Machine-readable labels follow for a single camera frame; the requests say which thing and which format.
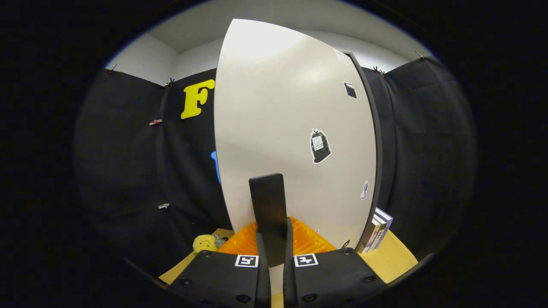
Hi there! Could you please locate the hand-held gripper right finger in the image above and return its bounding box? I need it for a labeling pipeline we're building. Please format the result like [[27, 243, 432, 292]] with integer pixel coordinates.
[[283, 216, 388, 308]]

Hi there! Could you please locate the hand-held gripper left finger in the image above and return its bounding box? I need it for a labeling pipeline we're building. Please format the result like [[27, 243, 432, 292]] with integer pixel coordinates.
[[165, 220, 272, 308]]

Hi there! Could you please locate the black door handle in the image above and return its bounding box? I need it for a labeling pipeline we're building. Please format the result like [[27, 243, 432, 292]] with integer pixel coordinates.
[[249, 173, 288, 268]]

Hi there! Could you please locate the beige shoe cabinet door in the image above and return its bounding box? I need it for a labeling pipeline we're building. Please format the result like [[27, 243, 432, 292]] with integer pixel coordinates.
[[214, 18, 377, 296]]

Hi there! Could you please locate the yellow pineapple plush toy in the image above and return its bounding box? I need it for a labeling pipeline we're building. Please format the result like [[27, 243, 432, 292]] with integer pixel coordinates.
[[193, 234, 218, 254]]

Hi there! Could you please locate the brown cover book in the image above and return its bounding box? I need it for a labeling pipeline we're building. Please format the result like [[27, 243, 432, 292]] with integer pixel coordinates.
[[357, 220, 377, 254]]

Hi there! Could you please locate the dark cover book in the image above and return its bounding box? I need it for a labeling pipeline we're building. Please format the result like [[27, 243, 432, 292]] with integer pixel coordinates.
[[368, 216, 386, 252]]

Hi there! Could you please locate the white cover book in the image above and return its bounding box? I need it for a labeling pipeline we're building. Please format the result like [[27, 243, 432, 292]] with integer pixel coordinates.
[[375, 207, 394, 249]]

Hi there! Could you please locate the black backdrop cloth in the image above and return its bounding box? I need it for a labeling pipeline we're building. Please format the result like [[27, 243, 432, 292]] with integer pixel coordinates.
[[73, 56, 478, 274]]

